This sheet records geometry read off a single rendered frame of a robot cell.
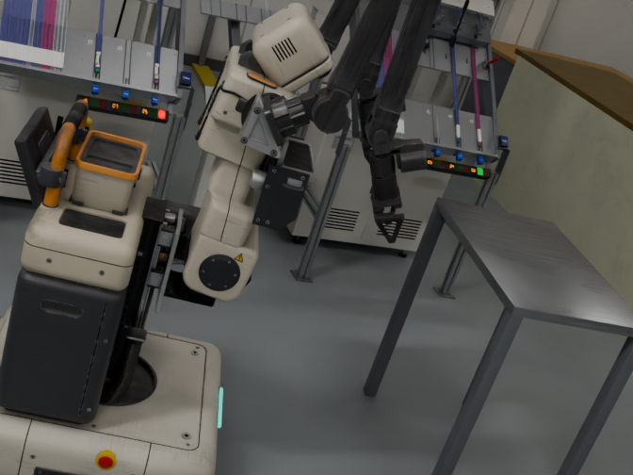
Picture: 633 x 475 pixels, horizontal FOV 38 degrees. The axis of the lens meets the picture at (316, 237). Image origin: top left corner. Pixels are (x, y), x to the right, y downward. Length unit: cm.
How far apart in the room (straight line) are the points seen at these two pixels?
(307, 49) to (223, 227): 49
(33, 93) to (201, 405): 167
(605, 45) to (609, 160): 295
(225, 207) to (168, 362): 66
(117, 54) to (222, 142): 140
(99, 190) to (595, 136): 353
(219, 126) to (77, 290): 51
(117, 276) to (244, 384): 118
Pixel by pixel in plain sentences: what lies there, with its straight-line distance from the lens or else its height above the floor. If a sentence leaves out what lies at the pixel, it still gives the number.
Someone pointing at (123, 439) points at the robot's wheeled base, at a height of 28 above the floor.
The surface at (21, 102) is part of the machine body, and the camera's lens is 382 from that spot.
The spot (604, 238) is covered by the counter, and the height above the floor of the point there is 29.
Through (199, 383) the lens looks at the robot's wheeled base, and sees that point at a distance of 269.
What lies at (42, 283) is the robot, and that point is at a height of 67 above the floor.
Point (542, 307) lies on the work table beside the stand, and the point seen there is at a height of 80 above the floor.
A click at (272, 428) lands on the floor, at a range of 309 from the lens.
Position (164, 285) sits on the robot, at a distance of 238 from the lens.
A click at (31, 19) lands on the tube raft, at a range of 353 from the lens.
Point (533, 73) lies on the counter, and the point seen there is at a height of 81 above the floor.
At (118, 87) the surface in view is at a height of 72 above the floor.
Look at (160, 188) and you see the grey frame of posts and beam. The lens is 368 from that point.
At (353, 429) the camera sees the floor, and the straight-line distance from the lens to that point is 322.
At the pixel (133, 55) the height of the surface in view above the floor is 82.
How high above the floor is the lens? 179
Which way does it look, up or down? 23 degrees down
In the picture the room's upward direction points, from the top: 19 degrees clockwise
